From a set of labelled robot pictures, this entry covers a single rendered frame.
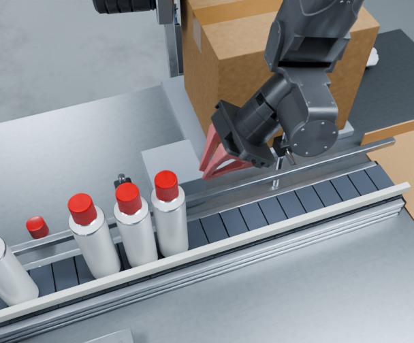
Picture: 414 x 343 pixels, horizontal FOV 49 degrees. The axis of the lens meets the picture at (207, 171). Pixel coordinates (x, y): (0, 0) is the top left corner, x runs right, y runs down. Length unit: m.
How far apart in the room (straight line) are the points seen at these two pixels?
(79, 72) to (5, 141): 1.47
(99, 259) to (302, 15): 0.46
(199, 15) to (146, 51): 1.76
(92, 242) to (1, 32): 2.37
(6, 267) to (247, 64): 0.49
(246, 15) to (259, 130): 0.31
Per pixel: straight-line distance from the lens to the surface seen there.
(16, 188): 1.02
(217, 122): 0.63
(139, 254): 0.74
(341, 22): 0.52
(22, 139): 1.10
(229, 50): 0.78
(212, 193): 0.78
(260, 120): 0.59
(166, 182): 0.64
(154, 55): 2.58
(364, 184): 0.94
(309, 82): 0.55
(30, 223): 0.92
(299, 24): 0.51
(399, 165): 1.06
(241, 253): 0.81
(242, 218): 0.85
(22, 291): 0.77
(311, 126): 0.52
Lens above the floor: 1.60
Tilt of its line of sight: 53 degrees down
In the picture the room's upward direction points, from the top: straight up
